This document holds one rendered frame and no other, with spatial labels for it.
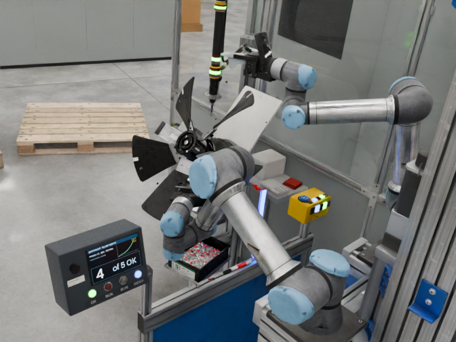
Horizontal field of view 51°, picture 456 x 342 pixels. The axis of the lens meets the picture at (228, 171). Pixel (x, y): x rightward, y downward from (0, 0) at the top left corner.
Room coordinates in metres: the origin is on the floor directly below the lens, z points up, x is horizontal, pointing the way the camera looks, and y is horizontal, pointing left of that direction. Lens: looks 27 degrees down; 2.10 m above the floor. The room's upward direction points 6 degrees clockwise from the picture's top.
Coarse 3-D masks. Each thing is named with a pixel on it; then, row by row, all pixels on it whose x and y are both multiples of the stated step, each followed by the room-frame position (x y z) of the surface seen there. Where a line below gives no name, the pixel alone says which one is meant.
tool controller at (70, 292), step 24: (72, 240) 1.12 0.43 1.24; (96, 240) 1.11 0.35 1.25; (120, 240) 1.15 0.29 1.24; (48, 264) 1.08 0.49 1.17; (72, 264) 1.04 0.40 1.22; (96, 264) 1.08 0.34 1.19; (120, 264) 1.12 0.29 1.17; (144, 264) 1.17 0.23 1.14; (72, 288) 1.02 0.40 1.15; (96, 288) 1.06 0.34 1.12; (120, 288) 1.10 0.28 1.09; (72, 312) 1.00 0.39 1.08
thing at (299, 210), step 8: (304, 192) 1.85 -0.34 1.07; (312, 192) 1.86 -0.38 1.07; (320, 192) 1.86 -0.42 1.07; (296, 200) 1.77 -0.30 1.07; (312, 200) 1.78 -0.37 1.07; (320, 200) 1.79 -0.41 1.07; (328, 200) 1.83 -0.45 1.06; (288, 208) 1.80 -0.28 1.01; (296, 208) 1.77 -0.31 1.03; (304, 208) 1.74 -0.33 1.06; (296, 216) 1.76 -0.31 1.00; (304, 216) 1.73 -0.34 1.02; (312, 216) 1.76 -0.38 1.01
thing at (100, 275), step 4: (104, 264) 1.10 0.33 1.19; (92, 268) 1.07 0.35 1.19; (96, 268) 1.08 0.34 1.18; (100, 268) 1.08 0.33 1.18; (104, 268) 1.09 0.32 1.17; (92, 272) 1.07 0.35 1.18; (96, 272) 1.07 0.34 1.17; (100, 272) 1.08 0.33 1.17; (104, 272) 1.09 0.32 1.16; (92, 276) 1.06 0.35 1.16; (96, 276) 1.07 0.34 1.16; (100, 276) 1.08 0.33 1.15; (104, 276) 1.08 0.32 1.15; (108, 276) 1.09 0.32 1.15; (92, 280) 1.06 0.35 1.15; (96, 280) 1.07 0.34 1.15; (100, 280) 1.07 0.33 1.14
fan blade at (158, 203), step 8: (168, 176) 1.84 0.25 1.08; (176, 176) 1.84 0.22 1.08; (184, 176) 1.85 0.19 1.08; (160, 184) 1.82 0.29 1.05; (168, 184) 1.82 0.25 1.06; (160, 192) 1.80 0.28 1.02; (168, 192) 1.80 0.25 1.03; (152, 200) 1.79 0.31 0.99; (160, 200) 1.78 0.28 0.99; (168, 200) 1.78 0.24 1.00; (144, 208) 1.77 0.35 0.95; (152, 208) 1.77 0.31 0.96; (160, 208) 1.77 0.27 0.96; (160, 216) 1.75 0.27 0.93
